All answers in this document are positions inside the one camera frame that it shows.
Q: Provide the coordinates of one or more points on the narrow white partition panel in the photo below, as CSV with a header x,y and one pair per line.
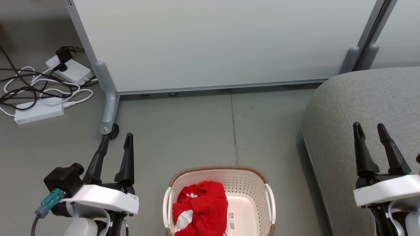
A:
x,y
400,32

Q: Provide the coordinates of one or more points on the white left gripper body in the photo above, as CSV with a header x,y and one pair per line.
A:
x,y
105,198

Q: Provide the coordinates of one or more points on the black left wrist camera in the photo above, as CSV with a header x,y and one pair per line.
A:
x,y
64,179

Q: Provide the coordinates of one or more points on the black plug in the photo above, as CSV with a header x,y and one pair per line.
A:
x,y
60,67

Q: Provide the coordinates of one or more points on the white barcode label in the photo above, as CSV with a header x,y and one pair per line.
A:
x,y
231,221

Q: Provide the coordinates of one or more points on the white perforated laundry basket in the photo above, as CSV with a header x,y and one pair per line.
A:
x,y
252,196

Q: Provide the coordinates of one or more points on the short grey partition foot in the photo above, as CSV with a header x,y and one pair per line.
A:
x,y
370,55
350,59

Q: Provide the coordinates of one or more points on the red and white garment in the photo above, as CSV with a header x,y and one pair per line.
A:
x,y
206,206

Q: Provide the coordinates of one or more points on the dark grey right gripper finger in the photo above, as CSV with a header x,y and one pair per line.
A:
x,y
363,157
393,155

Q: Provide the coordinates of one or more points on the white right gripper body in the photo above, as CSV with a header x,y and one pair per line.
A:
x,y
387,191

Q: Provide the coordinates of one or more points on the long grey partition foot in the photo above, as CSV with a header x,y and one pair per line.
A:
x,y
109,98

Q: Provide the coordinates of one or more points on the black power adapter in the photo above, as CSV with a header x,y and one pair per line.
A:
x,y
64,54

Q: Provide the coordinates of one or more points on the white flat adapter box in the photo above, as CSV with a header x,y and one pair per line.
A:
x,y
39,113

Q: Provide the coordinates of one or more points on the grey fabric sofa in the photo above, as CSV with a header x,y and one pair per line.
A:
x,y
344,114

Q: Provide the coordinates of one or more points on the black caster wheel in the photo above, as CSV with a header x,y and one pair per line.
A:
x,y
115,131

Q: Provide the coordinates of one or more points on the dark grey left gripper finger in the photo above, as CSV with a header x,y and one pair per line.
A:
x,y
95,162
126,167

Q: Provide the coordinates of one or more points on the white power strip with plugs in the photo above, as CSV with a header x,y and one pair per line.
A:
x,y
77,72

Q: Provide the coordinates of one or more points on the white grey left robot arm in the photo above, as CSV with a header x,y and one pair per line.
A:
x,y
82,227

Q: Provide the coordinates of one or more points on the wide white partition panel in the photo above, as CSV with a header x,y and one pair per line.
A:
x,y
223,42

